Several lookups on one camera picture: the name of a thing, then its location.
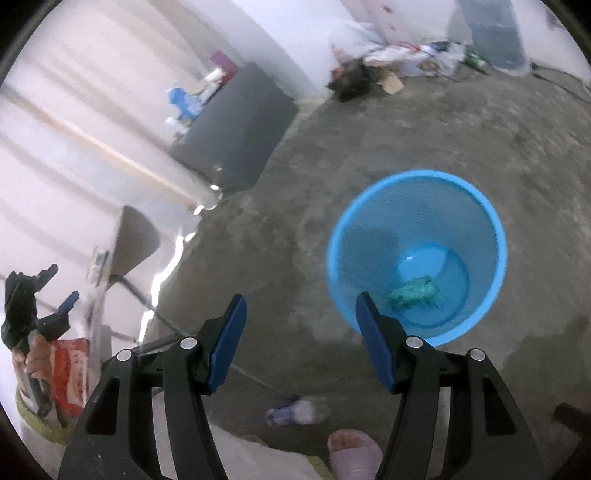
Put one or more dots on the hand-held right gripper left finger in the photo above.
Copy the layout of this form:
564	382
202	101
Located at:
226	341

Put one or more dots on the dark object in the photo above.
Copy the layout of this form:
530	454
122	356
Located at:
568	417

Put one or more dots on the dark grey cabinet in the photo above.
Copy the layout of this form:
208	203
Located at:
235	129

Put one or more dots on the magenta box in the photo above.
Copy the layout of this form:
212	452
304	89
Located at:
222	61

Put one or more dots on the person's left hand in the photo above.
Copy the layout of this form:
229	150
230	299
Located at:
32	357

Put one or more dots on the blue mesh waste basket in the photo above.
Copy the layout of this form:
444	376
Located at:
415	217

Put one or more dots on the red snack packet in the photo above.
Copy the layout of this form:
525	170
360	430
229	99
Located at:
69	374

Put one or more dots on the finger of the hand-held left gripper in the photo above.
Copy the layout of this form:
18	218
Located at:
44	274
62	314

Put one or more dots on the crumpled clear plastic bottle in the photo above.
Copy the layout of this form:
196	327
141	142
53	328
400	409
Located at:
295	410

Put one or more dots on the lilac slipper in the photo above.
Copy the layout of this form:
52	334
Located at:
355	454

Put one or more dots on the green bottle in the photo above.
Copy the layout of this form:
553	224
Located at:
475	62

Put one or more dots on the pile of white plastic bags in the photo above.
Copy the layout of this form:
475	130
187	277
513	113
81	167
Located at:
415	56

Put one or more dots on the brown cardboard piece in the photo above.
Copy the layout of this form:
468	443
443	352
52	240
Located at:
392	83

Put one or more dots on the green crumpled wrapper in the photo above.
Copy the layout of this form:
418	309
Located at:
415	293

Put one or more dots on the person's white clothing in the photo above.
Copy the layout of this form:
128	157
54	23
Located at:
258	461

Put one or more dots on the grey standing panel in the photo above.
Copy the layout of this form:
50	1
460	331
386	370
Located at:
494	32

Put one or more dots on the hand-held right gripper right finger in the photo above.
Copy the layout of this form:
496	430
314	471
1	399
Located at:
376	341

